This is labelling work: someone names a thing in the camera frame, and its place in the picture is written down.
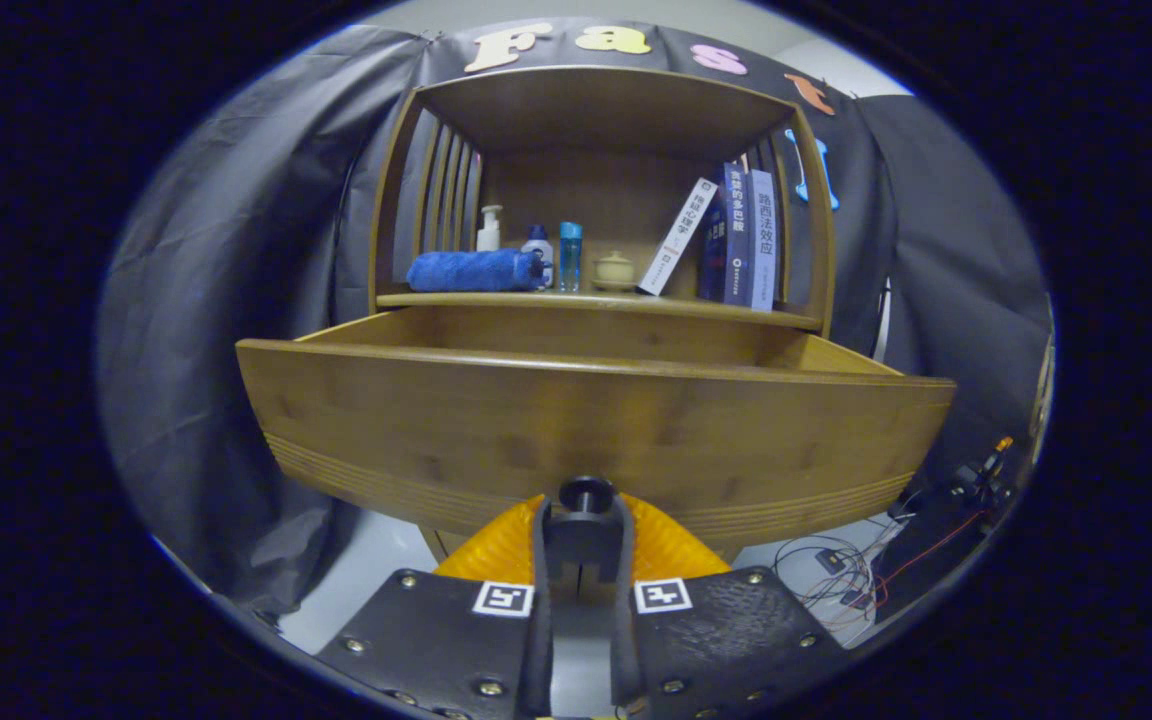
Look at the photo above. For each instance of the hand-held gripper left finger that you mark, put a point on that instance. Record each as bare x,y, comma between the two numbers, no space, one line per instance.
539,650

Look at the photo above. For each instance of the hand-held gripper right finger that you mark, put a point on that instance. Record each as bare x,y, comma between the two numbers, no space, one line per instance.
624,650

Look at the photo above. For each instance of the wooden drawer with black knob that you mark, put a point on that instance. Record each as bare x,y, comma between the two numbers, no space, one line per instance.
586,420

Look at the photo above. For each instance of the wooden cabinet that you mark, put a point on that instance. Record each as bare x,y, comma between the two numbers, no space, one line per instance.
576,200

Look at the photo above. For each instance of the black equipment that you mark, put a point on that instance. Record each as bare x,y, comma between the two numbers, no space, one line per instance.
926,560

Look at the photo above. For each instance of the beige lidded cup with saucer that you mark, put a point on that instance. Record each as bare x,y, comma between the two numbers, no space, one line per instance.
614,270

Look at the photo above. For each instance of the blue towel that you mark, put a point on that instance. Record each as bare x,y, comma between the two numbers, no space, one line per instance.
471,270

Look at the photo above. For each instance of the clear blue bottle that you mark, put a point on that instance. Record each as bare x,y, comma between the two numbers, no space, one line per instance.
571,255

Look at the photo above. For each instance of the white bottle with blue cap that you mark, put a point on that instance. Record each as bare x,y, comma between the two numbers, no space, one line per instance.
538,248

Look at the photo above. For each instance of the white pump bottle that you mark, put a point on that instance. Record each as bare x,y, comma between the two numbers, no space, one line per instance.
488,238

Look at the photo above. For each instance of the white book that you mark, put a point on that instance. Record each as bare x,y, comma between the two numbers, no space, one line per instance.
678,235

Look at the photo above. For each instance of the dark blue book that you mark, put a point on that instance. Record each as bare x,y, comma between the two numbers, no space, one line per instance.
736,240

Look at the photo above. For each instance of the pale lilac book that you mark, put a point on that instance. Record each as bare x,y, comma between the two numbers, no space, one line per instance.
763,240

